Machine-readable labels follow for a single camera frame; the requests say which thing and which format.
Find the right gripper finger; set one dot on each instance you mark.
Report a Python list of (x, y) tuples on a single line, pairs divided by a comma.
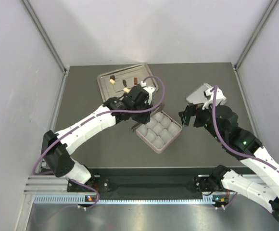
[(185, 120), (181, 111)]

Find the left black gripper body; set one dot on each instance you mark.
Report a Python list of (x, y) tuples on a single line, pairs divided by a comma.
[(140, 116)]

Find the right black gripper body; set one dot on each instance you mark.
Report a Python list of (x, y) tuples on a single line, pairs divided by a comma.
[(202, 115)]

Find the metal tongs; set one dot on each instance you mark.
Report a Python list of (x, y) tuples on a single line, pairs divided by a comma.
[(146, 118)]

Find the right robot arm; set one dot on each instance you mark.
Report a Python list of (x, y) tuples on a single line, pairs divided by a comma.
[(222, 124)]

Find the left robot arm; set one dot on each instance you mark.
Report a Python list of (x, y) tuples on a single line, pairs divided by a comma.
[(57, 147)]

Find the dark chocolate tall piece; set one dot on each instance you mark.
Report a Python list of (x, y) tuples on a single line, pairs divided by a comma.
[(124, 83)]

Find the white paper cup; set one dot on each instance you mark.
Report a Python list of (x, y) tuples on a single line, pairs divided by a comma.
[(158, 143), (165, 122), (158, 116), (158, 128), (151, 135), (143, 130), (166, 136), (151, 124), (173, 129)]

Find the silver tin lid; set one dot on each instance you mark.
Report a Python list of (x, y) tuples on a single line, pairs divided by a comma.
[(197, 96)]

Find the pink square tin box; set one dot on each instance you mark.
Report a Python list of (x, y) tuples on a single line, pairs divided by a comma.
[(166, 145)]

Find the silver metal tray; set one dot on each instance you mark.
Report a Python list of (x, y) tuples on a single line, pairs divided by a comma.
[(141, 71)]

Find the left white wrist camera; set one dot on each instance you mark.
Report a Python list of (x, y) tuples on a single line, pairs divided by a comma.
[(150, 90)]

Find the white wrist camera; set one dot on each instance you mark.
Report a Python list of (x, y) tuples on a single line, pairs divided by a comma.
[(214, 95), (150, 90)]

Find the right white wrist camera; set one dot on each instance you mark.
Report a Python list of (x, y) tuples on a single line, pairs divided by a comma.
[(214, 95)]

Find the white cable duct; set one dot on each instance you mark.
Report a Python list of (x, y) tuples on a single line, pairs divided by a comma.
[(89, 200)]

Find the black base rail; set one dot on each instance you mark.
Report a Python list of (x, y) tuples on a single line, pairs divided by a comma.
[(147, 187)]

